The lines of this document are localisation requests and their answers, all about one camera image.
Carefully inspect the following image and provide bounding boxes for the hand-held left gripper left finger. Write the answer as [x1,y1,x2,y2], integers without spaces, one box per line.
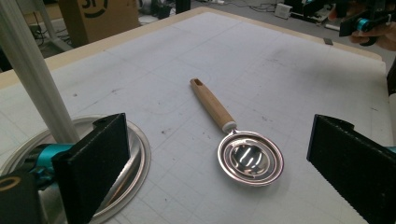
[50,112,131,224]

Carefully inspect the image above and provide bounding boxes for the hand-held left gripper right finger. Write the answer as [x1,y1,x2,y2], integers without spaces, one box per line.
[306,114,396,224]

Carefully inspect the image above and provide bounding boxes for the metal egg separator wooden handle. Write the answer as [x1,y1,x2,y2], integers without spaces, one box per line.
[190,77,285,188]

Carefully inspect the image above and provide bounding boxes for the round metal plate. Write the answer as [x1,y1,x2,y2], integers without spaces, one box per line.
[0,115,152,224]

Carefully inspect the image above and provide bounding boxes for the white box device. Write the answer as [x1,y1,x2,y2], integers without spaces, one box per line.
[274,3,293,20]

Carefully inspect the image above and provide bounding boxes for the white metal pole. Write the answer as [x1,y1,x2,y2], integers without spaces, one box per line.
[0,0,80,145]

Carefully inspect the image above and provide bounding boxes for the grey metal stand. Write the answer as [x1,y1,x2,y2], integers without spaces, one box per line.
[30,0,75,52]

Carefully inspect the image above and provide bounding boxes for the brown cardboard box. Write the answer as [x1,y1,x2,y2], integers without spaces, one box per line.
[58,0,140,49]

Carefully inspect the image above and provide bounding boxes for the black equipment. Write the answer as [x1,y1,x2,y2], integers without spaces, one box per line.
[157,0,191,21]

